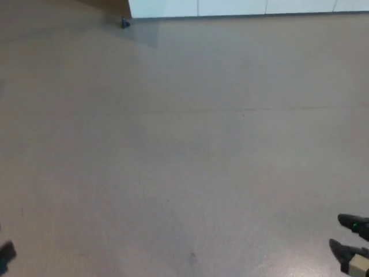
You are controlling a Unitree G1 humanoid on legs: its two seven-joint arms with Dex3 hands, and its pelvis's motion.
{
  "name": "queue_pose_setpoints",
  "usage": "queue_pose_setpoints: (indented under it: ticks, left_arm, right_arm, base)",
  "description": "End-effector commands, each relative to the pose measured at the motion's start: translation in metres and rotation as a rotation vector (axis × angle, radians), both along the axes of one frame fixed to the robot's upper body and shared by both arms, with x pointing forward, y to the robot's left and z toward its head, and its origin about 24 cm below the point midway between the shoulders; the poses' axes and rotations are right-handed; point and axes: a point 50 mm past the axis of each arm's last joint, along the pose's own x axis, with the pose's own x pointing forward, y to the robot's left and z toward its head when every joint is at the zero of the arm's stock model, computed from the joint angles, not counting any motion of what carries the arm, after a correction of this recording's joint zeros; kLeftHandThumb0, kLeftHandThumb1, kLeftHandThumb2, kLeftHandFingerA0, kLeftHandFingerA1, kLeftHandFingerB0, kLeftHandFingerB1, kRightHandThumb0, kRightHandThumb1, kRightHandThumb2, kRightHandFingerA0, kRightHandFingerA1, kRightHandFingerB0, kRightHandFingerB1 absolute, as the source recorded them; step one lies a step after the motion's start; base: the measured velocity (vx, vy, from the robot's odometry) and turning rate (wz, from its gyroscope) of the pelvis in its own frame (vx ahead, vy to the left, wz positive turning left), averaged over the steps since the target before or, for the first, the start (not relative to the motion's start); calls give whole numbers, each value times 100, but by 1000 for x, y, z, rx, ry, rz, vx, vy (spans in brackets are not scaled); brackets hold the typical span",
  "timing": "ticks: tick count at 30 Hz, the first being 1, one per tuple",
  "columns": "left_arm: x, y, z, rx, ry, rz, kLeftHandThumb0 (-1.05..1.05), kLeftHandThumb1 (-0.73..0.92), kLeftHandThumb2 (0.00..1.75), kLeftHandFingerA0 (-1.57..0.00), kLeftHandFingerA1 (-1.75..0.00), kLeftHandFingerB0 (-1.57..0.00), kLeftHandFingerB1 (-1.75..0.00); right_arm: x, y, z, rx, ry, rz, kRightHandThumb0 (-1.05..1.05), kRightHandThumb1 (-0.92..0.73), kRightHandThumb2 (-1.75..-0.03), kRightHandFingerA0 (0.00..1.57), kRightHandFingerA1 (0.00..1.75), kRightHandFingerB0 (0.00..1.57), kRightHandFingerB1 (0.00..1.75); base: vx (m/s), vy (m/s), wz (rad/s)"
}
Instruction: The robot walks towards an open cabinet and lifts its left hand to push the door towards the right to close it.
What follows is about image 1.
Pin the brown wooden wall panel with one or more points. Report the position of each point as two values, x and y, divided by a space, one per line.
111 6

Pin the white locker door 2D08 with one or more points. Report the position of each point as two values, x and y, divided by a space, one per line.
230 7

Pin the black dome doorstop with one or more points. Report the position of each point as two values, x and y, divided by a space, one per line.
125 23

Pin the white locker door 2D04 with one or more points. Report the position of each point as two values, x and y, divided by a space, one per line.
164 8

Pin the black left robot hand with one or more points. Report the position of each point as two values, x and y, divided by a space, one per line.
6 254

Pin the white locker cabinet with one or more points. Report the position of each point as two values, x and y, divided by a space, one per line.
230 7

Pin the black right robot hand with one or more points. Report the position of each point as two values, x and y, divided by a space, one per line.
357 226

